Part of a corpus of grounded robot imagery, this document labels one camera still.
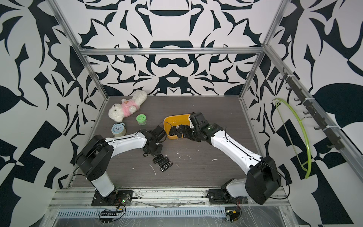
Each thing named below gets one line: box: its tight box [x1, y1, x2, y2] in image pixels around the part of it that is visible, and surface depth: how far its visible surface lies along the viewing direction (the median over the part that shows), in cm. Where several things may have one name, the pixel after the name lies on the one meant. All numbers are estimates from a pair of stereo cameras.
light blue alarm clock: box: [111, 122, 127, 138], surface depth 98 cm
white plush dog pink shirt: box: [108, 89, 148, 123], surface depth 102 cm
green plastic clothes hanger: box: [272, 97, 312, 179], surface depth 62 cm
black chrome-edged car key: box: [160, 160, 174, 172], surface depth 85 cm
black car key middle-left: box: [152, 154, 164, 164], surface depth 88 cm
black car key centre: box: [157, 157, 170, 166], surface depth 87 cm
